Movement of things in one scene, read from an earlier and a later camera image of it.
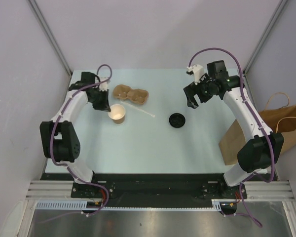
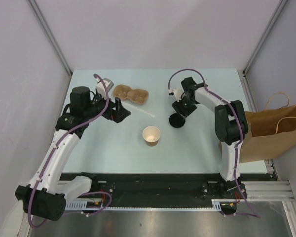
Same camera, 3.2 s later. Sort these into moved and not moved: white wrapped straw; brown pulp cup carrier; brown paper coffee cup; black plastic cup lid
Moved: brown paper coffee cup
Not moved: white wrapped straw; black plastic cup lid; brown pulp cup carrier
